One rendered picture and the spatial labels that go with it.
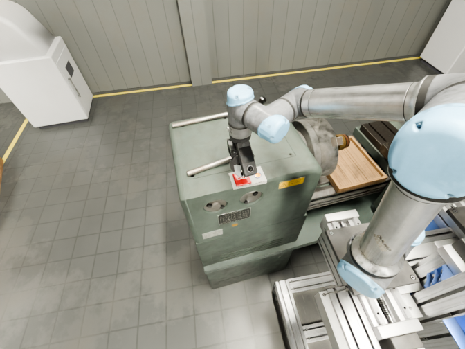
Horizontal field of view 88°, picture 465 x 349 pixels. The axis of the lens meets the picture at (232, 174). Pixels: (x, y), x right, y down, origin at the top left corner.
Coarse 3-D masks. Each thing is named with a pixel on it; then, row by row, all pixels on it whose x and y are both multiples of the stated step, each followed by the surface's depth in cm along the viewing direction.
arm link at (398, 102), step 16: (432, 80) 42; (448, 80) 40; (464, 80) 43; (288, 96) 67; (304, 96) 64; (320, 96) 60; (336, 96) 57; (352, 96) 54; (368, 96) 51; (384, 96) 48; (400, 96) 46; (416, 96) 43; (432, 96) 41; (304, 112) 65; (320, 112) 61; (336, 112) 58; (352, 112) 54; (368, 112) 52; (384, 112) 49; (400, 112) 47; (416, 112) 44
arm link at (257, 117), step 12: (252, 108) 64; (264, 108) 64; (276, 108) 64; (288, 108) 65; (252, 120) 64; (264, 120) 61; (276, 120) 61; (288, 120) 62; (264, 132) 62; (276, 132) 61
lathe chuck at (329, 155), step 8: (312, 120) 118; (320, 120) 117; (320, 128) 114; (328, 128) 114; (320, 136) 112; (328, 136) 112; (320, 144) 111; (328, 144) 112; (328, 152) 112; (336, 152) 113; (328, 160) 114; (336, 160) 115; (328, 168) 117; (320, 176) 122
